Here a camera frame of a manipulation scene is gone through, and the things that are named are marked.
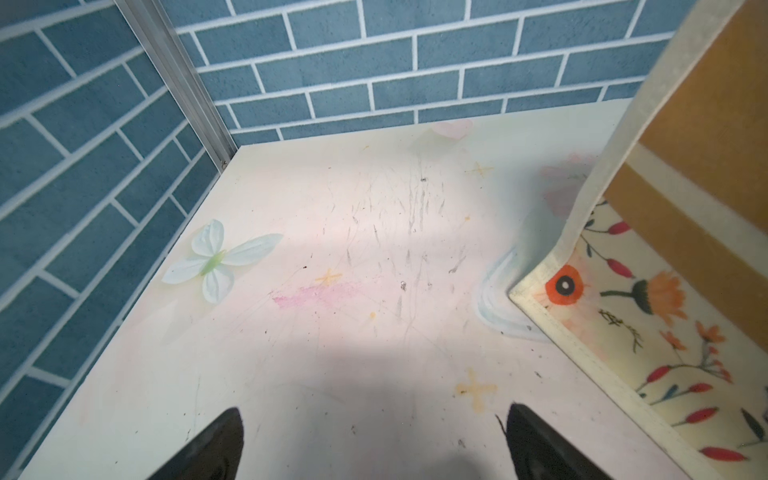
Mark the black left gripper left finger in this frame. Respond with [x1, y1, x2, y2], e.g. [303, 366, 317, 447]
[149, 407, 244, 480]

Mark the cream floral tote bag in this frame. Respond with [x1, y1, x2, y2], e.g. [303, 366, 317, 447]
[509, 1, 767, 479]

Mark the white fabric flower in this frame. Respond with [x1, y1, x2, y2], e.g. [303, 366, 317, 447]
[161, 219, 283, 305]

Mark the aluminium corner post left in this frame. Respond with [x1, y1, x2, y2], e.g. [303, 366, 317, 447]
[115, 0, 238, 172]

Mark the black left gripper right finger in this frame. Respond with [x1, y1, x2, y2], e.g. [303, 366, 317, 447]
[505, 403, 610, 480]

